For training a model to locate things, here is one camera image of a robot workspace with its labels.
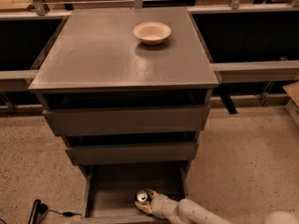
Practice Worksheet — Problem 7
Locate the white paper bowl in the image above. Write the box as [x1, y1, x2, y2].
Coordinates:
[134, 21, 171, 46]

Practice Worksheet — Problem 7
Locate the black power adapter with cable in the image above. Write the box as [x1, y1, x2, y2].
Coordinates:
[28, 199, 79, 224]

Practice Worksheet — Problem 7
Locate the grey metal railing frame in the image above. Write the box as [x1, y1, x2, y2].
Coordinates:
[0, 0, 299, 116]

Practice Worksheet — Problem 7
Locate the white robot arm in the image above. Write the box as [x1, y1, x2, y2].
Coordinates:
[135, 189, 299, 224]

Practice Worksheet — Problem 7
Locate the grey open bottom drawer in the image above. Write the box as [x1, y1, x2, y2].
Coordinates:
[71, 161, 189, 224]

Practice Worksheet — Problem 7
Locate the grey middle drawer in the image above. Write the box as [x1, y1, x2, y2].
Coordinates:
[65, 142, 198, 165]

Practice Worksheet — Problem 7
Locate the wooden board right edge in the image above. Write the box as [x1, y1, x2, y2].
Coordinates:
[283, 81, 299, 126]

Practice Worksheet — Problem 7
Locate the grey top drawer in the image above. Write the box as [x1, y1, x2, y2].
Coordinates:
[43, 105, 209, 136]

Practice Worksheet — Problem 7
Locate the grey drawer cabinet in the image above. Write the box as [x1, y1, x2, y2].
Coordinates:
[28, 7, 220, 176]

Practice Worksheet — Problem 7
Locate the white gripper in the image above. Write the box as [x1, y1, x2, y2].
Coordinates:
[135, 189, 178, 218]

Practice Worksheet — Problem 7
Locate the dark pepsi can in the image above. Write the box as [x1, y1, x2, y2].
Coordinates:
[135, 189, 150, 203]

